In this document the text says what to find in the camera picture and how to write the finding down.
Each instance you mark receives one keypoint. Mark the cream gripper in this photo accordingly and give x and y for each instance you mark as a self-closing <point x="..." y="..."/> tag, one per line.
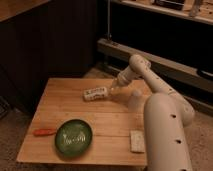
<point x="114" y="85"/>

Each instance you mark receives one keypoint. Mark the white labelled bottle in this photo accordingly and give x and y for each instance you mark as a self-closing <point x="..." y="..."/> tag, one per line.
<point x="95" y="93"/>

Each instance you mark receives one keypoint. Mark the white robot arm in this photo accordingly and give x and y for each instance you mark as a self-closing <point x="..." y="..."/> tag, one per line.
<point x="166" y="113"/>

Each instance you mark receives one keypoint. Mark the white upside-down cup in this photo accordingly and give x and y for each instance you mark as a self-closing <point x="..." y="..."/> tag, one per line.
<point x="136" y="100"/>

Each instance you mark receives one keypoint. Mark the wooden table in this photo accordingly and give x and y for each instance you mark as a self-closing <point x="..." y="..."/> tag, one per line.
<point x="110" y="120"/>

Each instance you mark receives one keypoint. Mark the white sponge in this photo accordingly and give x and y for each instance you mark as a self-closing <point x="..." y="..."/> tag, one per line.
<point x="137" y="141"/>

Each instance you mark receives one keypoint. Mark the metal shelf rack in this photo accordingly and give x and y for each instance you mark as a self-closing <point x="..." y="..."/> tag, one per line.
<point x="180" y="50"/>

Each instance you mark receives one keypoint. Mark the orange carrot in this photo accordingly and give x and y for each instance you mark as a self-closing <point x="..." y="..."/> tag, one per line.
<point x="44" y="132"/>

